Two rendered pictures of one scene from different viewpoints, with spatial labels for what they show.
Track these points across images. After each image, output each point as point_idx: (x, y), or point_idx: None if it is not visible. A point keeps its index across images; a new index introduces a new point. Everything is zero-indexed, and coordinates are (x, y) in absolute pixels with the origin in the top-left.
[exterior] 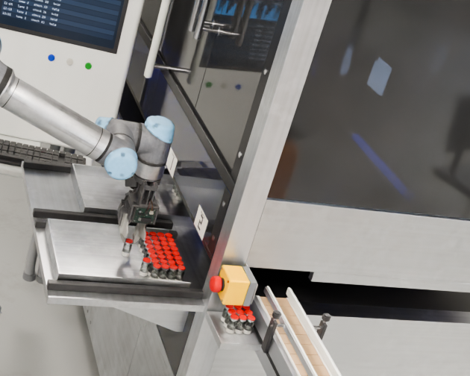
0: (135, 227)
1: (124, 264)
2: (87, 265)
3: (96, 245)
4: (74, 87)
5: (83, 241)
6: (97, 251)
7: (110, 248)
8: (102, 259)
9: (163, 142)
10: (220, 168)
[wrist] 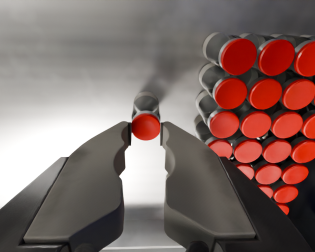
0: (166, 148)
1: (136, 147)
2: (34, 160)
3: (52, 61)
4: None
5: (2, 35)
6: (57, 96)
7: (100, 69)
8: (74, 131)
9: None
10: None
